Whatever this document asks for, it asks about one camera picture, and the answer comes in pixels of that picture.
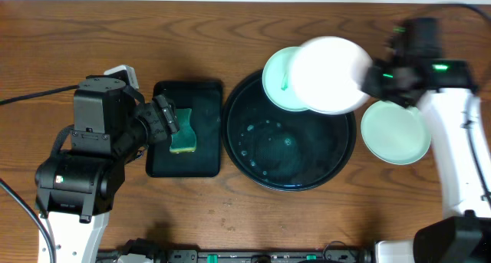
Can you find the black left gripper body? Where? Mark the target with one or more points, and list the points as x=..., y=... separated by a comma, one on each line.
x=165, y=118

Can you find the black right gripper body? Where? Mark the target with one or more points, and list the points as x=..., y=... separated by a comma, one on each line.
x=380, y=83

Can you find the green yellow sponge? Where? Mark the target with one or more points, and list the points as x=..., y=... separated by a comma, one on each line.
x=184, y=141

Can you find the mint plate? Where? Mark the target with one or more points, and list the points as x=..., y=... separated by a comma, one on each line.
x=395, y=134
x=276, y=81

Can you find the white plate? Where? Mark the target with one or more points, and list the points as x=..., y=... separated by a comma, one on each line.
x=326, y=74

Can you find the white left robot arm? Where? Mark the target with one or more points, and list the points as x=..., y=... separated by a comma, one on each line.
x=78, y=182

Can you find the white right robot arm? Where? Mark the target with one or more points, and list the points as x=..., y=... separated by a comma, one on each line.
x=444, y=93

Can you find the black rectangular tray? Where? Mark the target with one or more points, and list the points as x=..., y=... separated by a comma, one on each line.
x=204, y=98

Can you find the black round tray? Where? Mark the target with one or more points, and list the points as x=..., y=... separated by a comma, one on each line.
x=280, y=149

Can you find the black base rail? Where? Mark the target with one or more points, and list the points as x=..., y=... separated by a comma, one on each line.
x=141, y=250

